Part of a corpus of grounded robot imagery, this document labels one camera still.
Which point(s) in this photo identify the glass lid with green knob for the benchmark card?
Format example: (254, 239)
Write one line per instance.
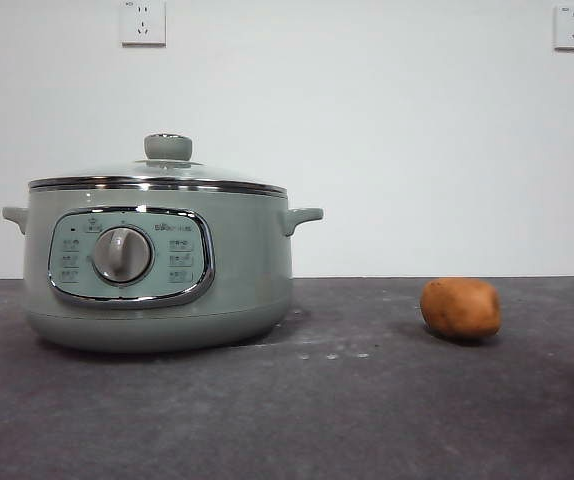
(168, 146)

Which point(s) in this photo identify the brown potato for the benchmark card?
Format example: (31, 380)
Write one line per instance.
(459, 310)

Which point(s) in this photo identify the pale green electric pot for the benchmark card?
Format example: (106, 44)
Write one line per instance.
(247, 260)

